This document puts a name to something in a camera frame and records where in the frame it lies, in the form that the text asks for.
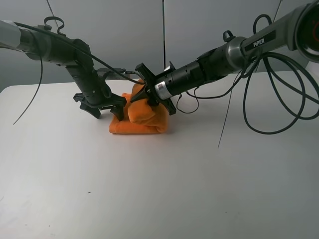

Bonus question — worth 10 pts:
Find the orange towel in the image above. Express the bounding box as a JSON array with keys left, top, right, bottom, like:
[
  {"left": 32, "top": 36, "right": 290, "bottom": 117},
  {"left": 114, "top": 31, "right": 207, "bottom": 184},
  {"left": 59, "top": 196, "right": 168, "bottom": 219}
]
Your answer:
[{"left": 109, "top": 84, "right": 168, "bottom": 134}]

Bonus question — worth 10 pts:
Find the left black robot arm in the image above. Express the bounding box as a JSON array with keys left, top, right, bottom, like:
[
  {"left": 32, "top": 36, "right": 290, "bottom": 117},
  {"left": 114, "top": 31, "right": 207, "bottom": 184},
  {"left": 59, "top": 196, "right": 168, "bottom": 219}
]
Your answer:
[{"left": 0, "top": 20, "right": 127, "bottom": 120}]

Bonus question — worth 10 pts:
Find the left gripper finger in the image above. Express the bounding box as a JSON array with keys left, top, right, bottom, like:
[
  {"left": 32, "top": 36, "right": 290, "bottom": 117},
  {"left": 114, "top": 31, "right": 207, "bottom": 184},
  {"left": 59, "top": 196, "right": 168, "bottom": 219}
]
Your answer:
[
  {"left": 80, "top": 103, "right": 101, "bottom": 119},
  {"left": 110, "top": 94, "right": 127, "bottom": 121}
]

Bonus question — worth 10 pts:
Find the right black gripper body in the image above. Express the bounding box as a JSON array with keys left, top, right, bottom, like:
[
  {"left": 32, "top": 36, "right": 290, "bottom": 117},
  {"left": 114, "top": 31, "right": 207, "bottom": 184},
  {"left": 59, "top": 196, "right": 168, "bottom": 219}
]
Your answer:
[{"left": 135, "top": 63, "right": 181, "bottom": 115}]

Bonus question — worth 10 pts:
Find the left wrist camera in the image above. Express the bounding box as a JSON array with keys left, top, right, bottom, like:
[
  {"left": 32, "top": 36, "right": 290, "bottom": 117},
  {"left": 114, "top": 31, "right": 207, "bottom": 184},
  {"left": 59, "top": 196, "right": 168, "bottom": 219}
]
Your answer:
[{"left": 96, "top": 68, "right": 125, "bottom": 80}]

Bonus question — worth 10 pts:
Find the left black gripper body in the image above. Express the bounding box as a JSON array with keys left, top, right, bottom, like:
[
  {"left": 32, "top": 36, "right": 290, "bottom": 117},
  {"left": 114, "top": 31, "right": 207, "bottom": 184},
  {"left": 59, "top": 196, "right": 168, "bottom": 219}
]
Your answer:
[{"left": 73, "top": 84, "right": 113, "bottom": 110}]

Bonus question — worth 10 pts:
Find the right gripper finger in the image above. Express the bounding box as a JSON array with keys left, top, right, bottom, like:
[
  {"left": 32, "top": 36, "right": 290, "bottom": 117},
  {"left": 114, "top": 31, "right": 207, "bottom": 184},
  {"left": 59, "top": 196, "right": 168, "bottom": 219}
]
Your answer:
[
  {"left": 147, "top": 96, "right": 161, "bottom": 107},
  {"left": 130, "top": 84, "right": 149, "bottom": 103}
]

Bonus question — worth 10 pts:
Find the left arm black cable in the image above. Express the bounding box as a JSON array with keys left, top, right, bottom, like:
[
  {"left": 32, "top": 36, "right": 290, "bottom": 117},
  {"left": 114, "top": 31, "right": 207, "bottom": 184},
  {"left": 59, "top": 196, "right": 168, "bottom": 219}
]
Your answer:
[{"left": 12, "top": 0, "right": 144, "bottom": 125}]

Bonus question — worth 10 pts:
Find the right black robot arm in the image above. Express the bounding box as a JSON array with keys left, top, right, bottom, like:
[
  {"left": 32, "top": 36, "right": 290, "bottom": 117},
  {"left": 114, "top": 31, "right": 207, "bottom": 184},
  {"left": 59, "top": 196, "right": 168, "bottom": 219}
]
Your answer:
[{"left": 131, "top": 0, "right": 319, "bottom": 115}]

